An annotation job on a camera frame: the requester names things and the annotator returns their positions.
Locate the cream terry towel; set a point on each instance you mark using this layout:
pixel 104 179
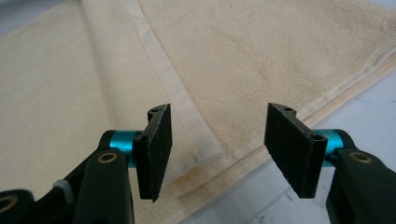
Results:
pixel 249 62

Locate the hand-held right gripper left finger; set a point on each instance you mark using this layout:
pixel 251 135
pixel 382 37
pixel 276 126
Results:
pixel 154 155

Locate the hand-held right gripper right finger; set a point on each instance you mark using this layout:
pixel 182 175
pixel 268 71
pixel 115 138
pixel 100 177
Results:
pixel 295 155

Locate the white foam mat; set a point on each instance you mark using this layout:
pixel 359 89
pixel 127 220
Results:
pixel 367 118

